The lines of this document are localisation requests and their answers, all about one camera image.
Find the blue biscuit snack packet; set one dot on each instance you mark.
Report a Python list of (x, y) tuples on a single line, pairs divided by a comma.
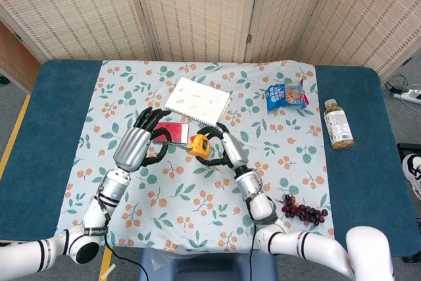
[(284, 96)]

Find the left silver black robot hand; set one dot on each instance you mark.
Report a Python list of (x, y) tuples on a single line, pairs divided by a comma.
[(133, 147)]

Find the black and white sneaker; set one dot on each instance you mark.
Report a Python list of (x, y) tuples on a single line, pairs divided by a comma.
[(412, 172)]

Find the yellow tape measure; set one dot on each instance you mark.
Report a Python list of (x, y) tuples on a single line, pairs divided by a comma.
[(200, 145)]

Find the white power strip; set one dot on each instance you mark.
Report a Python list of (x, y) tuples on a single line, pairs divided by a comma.
[(411, 96)]

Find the tea bottle with white label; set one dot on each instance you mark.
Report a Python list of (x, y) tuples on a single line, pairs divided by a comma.
[(338, 124)]

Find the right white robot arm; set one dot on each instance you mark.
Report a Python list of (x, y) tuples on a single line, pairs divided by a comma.
[(283, 235)]

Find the black box on floor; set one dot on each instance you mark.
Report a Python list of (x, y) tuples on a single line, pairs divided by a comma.
[(409, 149)]

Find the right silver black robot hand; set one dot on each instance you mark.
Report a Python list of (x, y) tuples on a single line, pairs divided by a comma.
[(235, 151)]

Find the bunch of purple grapes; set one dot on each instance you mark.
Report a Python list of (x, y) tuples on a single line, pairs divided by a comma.
[(302, 212)]

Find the white spiral notebook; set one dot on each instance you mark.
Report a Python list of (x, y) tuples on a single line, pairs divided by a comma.
[(197, 101)]

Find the bamboo folding screen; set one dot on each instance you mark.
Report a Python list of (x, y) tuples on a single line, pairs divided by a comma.
[(197, 11)]

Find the red ink pad box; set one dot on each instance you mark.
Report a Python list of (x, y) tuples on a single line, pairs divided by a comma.
[(176, 131)]

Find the brown wooden cabinet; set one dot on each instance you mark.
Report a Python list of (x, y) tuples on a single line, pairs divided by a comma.
[(16, 60)]

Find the beige paper strip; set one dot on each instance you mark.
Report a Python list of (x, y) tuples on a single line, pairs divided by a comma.
[(108, 271)]

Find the floral leaf print tablecloth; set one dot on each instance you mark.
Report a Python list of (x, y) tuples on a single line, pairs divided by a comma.
[(184, 202)]

